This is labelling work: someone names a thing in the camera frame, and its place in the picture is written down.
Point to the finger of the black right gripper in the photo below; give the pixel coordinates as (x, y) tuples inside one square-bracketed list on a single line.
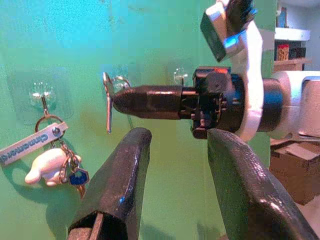
[(150, 102)]

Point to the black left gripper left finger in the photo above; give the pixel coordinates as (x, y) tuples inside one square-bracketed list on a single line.
[(112, 195)]

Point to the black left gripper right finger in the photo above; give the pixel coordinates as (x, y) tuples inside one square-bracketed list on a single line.
[(250, 200)]

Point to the blue headed key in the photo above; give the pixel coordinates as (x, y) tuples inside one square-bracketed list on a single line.
[(78, 178)]

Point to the open brown cardboard box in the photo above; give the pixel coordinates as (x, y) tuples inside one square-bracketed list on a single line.
[(295, 175)]

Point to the shelf unit with items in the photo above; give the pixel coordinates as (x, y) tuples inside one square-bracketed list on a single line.
[(292, 33)]

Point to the clear adhesive wall hook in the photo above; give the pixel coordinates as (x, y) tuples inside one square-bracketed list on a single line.
[(180, 75), (44, 100), (121, 86)]

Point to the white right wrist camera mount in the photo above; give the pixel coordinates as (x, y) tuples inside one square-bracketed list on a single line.
[(252, 75)]

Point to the green wall sheet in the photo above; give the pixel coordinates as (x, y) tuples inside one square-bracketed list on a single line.
[(62, 37)]

